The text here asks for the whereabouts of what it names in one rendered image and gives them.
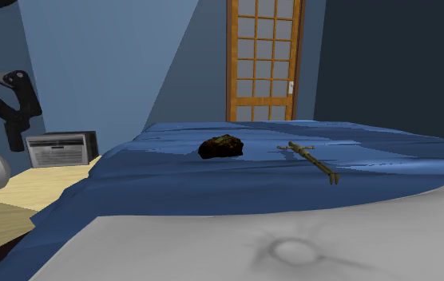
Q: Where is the olive long cross-handled tool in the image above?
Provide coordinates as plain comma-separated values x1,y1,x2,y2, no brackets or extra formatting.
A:
276,140,341,186

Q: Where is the bed with blue blanket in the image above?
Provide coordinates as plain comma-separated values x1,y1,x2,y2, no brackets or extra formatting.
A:
0,119,444,281

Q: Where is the wooden door with glass panes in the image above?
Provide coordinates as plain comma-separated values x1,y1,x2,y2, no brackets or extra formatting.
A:
225,0,307,123

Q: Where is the dark brown rough lump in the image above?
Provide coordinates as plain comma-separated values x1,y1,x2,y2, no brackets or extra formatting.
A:
197,133,244,160

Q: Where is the grey pillow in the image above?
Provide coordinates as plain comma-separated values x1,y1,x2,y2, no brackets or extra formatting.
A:
29,181,444,281

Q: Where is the grey box air conditioner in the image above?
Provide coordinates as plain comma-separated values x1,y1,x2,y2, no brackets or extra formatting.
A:
25,131,101,169

